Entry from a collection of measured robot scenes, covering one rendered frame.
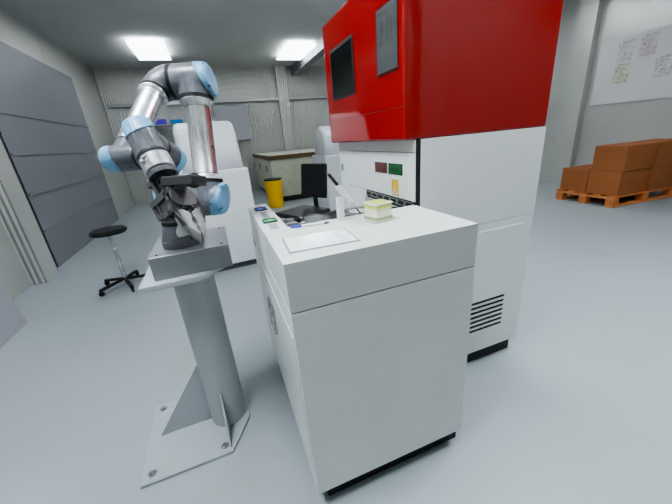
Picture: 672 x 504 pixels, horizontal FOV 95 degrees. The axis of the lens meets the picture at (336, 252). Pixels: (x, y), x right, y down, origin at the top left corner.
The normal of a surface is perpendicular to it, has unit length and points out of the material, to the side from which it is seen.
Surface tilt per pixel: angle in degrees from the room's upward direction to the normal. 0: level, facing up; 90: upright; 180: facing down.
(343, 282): 90
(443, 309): 90
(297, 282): 90
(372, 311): 90
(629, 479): 0
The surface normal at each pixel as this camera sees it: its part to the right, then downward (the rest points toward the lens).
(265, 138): 0.36, 0.30
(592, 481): -0.08, -0.93
